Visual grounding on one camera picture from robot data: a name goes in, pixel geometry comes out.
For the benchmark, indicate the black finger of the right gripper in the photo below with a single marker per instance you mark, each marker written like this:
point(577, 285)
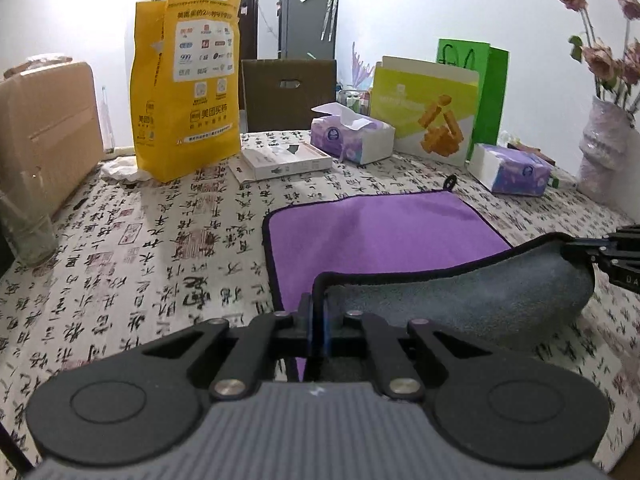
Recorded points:
point(617, 255)

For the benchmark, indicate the purple feather decoration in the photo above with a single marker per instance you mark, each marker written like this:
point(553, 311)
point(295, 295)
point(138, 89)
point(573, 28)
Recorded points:
point(362, 72)

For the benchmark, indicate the crumpled white tissue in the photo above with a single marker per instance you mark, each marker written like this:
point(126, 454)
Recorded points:
point(124, 169)

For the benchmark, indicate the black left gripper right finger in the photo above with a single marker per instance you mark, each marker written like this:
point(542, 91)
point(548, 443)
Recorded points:
point(363, 347)

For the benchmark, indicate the clear drinking glass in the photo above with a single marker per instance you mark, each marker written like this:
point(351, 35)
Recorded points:
point(25, 221)

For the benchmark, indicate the calligraphy print tablecloth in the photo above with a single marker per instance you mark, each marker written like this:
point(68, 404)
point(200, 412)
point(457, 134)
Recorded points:
point(136, 262)

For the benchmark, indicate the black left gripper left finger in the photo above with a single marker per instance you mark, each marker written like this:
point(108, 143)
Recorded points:
point(241, 359)

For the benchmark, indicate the white textured vase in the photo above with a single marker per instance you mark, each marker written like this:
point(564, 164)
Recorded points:
point(604, 146)

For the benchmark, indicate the purple and grey towel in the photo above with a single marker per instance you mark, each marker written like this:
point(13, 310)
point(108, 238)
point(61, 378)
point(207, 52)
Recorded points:
point(423, 255)

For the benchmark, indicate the brown chair back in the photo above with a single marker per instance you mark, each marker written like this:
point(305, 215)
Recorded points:
point(282, 94)

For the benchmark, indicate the open purple tissue box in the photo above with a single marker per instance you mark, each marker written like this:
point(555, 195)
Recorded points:
point(346, 135)

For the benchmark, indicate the white flat box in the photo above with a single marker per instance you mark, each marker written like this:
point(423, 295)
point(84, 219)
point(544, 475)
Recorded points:
point(277, 161)

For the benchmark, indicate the grey cabinet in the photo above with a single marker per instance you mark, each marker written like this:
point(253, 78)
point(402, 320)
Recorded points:
point(307, 29)

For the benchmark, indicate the yellow paper bag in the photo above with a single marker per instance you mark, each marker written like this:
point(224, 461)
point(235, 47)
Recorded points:
point(184, 85)

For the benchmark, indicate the dark wooden door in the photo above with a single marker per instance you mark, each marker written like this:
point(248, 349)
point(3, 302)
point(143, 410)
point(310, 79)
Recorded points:
point(248, 26)

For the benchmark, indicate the beige suitcase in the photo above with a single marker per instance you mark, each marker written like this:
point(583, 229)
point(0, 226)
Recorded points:
point(50, 123)

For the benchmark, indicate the green paper bag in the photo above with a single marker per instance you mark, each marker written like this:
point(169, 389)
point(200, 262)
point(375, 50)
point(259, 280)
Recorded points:
point(491, 64)

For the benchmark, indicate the yellow-green snack gift bag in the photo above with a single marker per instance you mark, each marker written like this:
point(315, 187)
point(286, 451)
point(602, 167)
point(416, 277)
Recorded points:
point(431, 106)

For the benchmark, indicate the purple tissue pack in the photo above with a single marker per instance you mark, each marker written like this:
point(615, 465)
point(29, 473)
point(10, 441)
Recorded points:
point(508, 171)

